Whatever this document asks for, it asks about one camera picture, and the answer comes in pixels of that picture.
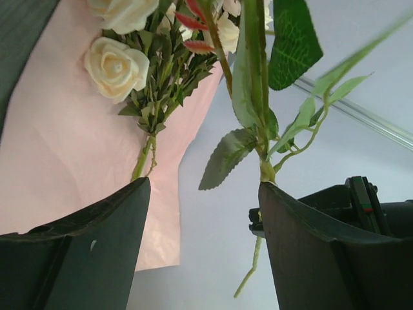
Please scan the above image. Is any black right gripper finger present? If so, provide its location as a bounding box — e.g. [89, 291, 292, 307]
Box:
[1, 177, 151, 309]

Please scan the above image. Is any white peony flower stem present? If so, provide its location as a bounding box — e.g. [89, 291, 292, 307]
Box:
[185, 0, 413, 300]

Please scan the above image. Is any aluminium frame post right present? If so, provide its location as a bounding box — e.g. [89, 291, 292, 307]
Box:
[295, 77, 413, 149]

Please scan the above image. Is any purple pink wrapping paper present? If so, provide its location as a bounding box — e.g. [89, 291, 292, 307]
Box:
[1, 1, 222, 271]

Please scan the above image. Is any cream small rose spray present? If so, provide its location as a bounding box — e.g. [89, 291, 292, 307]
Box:
[84, 1, 237, 180]

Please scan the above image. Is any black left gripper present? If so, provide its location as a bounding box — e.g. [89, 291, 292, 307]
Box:
[259, 176, 412, 309]

